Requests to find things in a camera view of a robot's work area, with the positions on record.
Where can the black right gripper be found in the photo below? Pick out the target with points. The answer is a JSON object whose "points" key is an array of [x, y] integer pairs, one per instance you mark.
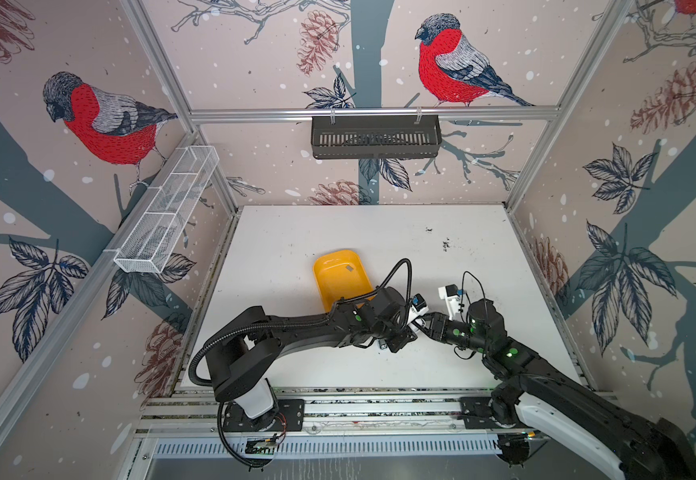
{"points": [[438, 326]]}

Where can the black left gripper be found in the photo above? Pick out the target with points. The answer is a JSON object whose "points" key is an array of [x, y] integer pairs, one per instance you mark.
{"points": [[404, 339]]}

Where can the yellow plastic tray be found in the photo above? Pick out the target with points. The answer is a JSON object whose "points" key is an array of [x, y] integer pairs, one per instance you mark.
{"points": [[334, 281]]}

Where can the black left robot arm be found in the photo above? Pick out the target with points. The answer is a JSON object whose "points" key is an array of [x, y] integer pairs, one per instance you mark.
{"points": [[234, 361]]}

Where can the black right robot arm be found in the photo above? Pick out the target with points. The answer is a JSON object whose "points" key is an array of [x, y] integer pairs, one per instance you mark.
{"points": [[531, 391]]}

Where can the aluminium top crossbar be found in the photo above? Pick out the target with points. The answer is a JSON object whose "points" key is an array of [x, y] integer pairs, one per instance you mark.
{"points": [[223, 116]]}

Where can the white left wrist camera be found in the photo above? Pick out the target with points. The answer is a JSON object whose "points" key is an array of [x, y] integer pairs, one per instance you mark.
{"points": [[418, 307]]}

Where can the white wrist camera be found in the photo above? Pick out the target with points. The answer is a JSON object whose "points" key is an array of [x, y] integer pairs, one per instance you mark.
{"points": [[452, 296], [418, 307]]}

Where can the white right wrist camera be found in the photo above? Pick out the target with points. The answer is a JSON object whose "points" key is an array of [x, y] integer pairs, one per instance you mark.
{"points": [[452, 296]]}

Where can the black hanging wire basket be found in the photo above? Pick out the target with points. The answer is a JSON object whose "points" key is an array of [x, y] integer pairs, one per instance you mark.
{"points": [[376, 137]]}

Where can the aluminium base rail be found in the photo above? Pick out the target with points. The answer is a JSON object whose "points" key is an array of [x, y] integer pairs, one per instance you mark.
{"points": [[332, 424]]}

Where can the white wire mesh basket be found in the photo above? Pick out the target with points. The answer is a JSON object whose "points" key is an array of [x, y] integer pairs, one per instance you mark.
{"points": [[158, 229]]}

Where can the aluminium frame corner post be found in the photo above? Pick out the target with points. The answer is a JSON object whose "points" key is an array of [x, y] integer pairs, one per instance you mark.
{"points": [[155, 33]]}

